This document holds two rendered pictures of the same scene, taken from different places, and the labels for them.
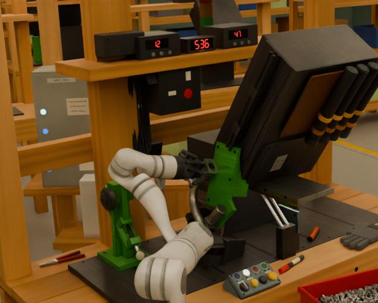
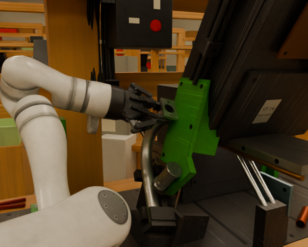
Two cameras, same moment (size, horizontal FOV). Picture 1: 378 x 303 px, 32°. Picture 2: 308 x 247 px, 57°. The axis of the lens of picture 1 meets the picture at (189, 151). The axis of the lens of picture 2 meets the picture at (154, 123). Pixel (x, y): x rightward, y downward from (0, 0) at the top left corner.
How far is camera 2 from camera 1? 1.49 m
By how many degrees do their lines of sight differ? 11
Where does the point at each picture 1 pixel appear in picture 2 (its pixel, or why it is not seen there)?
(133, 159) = (26, 71)
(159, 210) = (41, 156)
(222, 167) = (183, 110)
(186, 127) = (163, 82)
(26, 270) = not seen: outside the picture
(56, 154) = not seen: hidden behind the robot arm
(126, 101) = (84, 32)
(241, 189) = (208, 144)
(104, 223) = not seen: hidden behind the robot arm
